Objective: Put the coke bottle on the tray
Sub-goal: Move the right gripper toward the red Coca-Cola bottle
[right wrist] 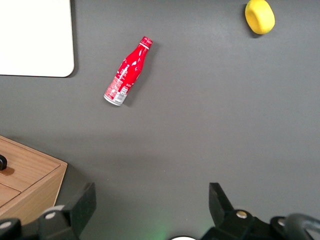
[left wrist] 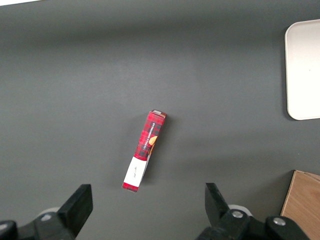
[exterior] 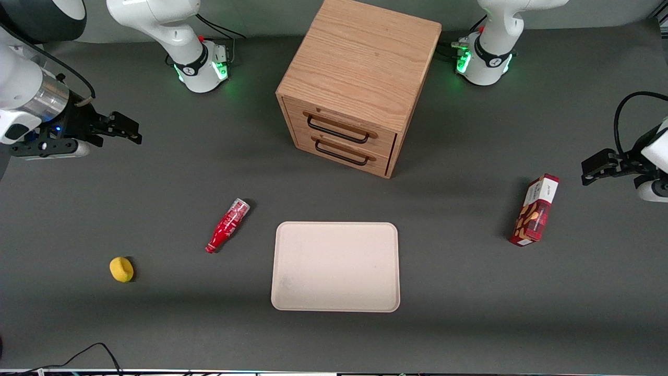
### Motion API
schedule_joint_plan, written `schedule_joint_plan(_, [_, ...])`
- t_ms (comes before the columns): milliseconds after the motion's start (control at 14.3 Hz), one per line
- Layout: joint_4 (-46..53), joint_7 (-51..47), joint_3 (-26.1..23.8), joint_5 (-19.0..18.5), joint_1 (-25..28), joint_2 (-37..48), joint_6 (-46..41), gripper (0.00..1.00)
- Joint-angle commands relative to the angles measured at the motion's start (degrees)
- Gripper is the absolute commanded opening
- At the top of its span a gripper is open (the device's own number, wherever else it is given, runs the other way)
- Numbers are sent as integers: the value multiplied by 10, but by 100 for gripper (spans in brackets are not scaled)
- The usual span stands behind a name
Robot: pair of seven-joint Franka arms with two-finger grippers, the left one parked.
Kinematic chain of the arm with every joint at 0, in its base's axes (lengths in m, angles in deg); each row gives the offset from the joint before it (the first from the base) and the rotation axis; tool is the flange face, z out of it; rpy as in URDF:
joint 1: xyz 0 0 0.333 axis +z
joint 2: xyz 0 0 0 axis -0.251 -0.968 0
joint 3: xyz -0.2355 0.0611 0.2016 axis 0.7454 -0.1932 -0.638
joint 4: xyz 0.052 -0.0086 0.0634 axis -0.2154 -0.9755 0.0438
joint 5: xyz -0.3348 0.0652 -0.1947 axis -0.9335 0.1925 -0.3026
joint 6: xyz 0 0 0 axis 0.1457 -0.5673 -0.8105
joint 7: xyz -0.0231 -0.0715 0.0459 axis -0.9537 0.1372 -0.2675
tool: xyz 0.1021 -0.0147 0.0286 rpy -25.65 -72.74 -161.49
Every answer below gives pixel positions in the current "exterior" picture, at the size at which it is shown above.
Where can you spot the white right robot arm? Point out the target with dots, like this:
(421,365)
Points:
(156,21)

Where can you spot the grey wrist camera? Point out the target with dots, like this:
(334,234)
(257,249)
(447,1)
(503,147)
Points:
(52,149)
(652,190)

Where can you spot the yellow lemon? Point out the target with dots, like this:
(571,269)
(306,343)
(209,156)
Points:
(121,269)

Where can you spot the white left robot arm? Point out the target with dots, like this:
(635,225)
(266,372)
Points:
(490,57)

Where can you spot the red snack box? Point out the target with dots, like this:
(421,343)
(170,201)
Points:
(535,211)

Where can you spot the wooden drawer cabinet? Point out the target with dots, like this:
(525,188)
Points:
(360,57)

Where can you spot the beige rectangular tray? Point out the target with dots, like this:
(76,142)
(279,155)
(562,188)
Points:
(334,266)

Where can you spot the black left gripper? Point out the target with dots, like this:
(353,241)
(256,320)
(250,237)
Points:
(624,161)

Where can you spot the red coke bottle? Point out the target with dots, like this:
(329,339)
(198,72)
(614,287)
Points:
(227,225)

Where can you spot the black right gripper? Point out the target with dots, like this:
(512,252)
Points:
(79,121)

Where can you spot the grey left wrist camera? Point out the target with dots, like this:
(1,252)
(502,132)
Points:
(652,190)

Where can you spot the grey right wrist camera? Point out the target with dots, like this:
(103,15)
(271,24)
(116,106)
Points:
(52,149)

